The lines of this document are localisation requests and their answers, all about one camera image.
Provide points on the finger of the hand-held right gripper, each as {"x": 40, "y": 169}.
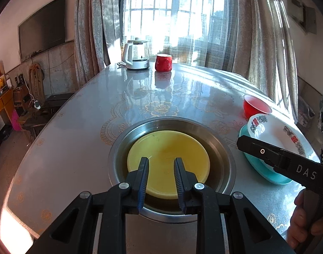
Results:
{"x": 254, "y": 146}

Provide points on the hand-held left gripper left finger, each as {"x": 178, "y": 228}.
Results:
{"x": 143, "y": 187}

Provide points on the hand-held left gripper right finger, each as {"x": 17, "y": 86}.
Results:
{"x": 179, "y": 187}

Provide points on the teal plate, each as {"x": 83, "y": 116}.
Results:
{"x": 259, "y": 166}

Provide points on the white bowl with red print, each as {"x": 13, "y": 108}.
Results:
{"x": 278, "y": 137}

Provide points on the yellow plastic bowl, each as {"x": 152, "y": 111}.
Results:
{"x": 166, "y": 153}

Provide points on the stainless steel bowl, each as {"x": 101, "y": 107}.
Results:
{"x": 219, "y": 169}

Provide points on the person's right hand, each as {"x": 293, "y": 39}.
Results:
{"x": 299, "y": 227}

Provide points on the red plastic bowl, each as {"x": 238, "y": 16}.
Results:
{"x": 254, "y": 105}

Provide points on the grey plastic bag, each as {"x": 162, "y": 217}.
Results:
{"x": 304, "y": 114}

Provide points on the floral plastic tablecloth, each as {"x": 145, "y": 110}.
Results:
{"x": 71, "y": 137}

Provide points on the grey velvet curtain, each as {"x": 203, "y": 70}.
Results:
{"x": 95, "y": 31}
{"x": 262, "y": 45}

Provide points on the sheer white curtain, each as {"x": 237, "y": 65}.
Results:
{"x": 198, "y": 47}

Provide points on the glass electric kettle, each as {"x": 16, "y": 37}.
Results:
{"x": 136, "y": 64}

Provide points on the dark low table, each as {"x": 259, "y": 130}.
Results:
{"x": 53, "y": 103}

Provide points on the red mug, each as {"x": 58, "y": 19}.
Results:
{"x": 162, "y": 63}

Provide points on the white power strip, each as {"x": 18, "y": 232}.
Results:
{"x": 36, "y": 105}

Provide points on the pink bag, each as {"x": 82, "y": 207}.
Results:
{"x": 17, "y": 121}

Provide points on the wooden chair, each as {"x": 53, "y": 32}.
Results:
{"x": 35, "y": 80}

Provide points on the window with metal bars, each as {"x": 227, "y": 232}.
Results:
{"x": 177, "y": 5}

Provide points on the yellow wooden cabinet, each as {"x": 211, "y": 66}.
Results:
{"x": 0, "y": 105}

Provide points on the grey wall electrical box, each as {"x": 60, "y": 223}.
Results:
{"x": 305, "y": 13}

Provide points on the wall-mounted television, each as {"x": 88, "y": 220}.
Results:
{"x": 42, "y": 29}

